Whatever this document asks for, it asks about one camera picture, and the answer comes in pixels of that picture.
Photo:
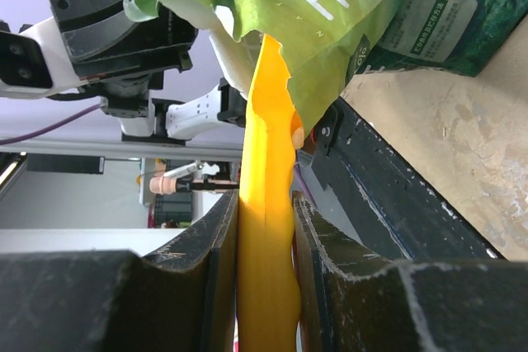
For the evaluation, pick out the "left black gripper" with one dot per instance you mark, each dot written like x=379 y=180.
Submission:
x=121 y=60

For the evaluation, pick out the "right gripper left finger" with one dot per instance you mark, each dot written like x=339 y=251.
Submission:
x=180 y=297

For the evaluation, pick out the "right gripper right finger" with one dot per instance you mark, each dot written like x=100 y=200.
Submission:
x=354 y=299

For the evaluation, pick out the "yellow plastic scoop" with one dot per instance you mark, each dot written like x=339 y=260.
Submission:
x=268 y=296

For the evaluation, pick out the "green litter bag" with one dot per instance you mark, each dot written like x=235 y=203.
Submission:
x=326 y=42

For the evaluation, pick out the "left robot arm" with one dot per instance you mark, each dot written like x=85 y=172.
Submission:
x=170 y=122

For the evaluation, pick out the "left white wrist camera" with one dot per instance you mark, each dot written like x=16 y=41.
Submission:
x=35 y=63

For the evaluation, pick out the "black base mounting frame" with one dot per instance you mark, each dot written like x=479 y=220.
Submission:
x=391 y=208

